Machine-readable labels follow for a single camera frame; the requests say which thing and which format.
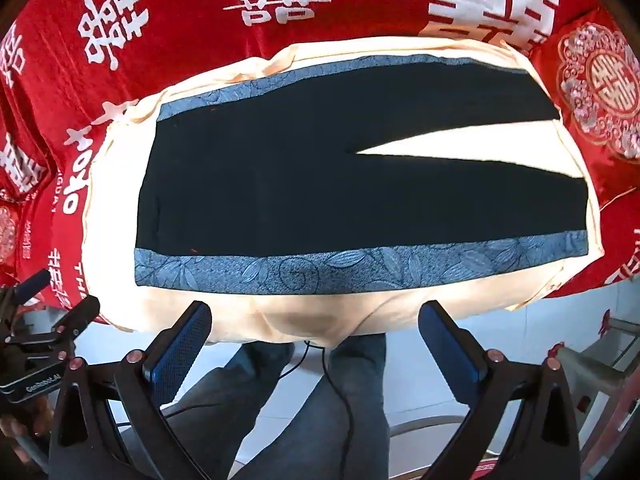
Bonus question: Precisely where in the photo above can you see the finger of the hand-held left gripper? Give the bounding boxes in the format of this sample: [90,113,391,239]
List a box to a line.
[10,269,52,306]
[50,296,101,357]

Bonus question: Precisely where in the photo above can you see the black cable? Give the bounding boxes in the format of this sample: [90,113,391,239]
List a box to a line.
[165,340,356,480]

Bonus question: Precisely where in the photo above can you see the person's legs in grey jeans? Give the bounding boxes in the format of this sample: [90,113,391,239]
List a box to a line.
[165,332,396,480]

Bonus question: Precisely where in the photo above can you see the cream cloth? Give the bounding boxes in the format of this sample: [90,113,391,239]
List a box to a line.
[80,35,608,351]

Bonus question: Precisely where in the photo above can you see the red embroidered pillow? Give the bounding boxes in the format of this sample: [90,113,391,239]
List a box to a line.
[530,10,640,211]
[0,195,31,286]

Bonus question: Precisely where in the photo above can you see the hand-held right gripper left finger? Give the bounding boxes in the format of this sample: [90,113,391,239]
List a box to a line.
[47,301,241,480]

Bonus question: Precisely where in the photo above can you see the person's left hand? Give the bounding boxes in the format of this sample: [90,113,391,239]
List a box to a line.
[0,404,55,463]

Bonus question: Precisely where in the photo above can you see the black pants with blue stripes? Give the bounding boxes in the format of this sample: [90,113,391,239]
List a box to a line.
[135,52,590,297]

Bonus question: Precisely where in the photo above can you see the grey metal frame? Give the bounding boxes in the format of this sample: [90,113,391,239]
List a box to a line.
[550,317,640,441]

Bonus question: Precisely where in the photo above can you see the red printed blanket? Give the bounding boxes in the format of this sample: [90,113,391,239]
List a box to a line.
[0,0,640,311]

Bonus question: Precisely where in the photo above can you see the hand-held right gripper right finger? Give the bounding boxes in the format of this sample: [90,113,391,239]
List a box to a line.
[417,300,583,480]

